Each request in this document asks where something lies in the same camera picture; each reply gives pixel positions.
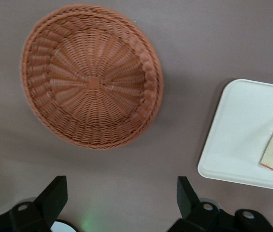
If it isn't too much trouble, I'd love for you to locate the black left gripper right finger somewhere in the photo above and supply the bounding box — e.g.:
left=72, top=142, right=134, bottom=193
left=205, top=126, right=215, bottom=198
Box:
left=169, top=176, right=273, bottom=232

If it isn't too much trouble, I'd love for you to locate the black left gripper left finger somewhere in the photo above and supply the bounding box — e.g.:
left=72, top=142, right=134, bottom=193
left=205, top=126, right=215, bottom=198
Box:
left=0, top=175, right=68, bottom=232

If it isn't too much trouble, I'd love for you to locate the beige rectangular tray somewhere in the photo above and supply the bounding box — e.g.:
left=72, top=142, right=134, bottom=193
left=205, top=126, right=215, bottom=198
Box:
left=197, top=78, right=273, bottom=190

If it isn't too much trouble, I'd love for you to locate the round brown wicker basket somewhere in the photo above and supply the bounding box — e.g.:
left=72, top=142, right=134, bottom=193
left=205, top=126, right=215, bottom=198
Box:
left=20, top=4, right=163, bottom=151

